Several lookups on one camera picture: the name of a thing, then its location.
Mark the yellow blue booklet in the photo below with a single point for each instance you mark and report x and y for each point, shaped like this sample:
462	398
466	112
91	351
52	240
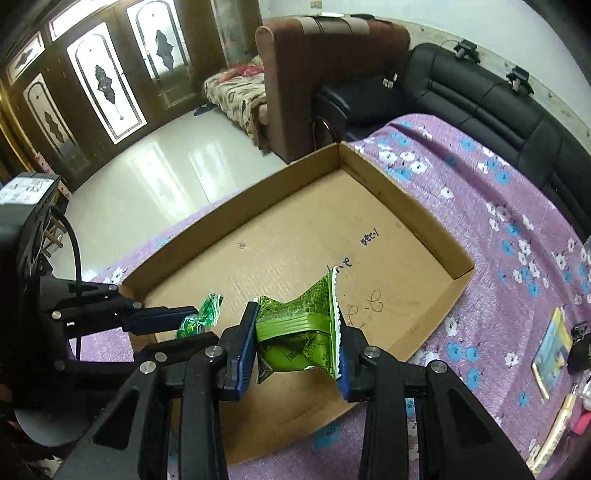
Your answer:
551	350

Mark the black round container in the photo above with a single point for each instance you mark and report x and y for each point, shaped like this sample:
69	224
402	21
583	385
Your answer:
582	350

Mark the wooden glass panel door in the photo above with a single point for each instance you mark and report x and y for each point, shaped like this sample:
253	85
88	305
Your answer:
99	55

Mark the black leather sofa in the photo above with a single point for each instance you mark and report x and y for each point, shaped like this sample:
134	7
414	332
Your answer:
485	97

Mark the patterned daybed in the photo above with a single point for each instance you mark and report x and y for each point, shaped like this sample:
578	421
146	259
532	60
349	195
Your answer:
231	94

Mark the large green snack packet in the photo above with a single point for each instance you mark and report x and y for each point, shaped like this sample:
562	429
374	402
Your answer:
295	314

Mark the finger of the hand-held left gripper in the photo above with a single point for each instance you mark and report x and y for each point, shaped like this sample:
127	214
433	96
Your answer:
161	318
184	346

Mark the small green snack packet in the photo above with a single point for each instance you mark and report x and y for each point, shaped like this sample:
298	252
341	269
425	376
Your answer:
210	307

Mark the dark slippers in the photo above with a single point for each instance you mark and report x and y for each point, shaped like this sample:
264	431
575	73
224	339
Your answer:
204	110

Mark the brown armchair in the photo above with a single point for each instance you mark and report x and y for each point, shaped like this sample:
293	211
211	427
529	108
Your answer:
295	92

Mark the black clamp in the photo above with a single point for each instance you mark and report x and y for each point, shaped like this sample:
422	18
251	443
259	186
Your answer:
465	48
521	78
390	81

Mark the cream tube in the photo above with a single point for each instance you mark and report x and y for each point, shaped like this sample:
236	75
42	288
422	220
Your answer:
556	434

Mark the red cloth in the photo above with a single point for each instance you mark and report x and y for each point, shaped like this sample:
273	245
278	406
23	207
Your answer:
244	70

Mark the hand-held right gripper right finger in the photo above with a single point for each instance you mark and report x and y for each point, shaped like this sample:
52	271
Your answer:
349	390

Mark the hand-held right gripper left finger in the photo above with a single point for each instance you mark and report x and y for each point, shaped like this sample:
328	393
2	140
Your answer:
244	355

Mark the purple floral tablecloth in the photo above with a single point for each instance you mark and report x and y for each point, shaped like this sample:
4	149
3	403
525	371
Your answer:
485	240

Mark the shallow cardboard box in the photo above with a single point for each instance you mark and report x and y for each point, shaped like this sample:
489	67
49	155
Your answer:
286	230

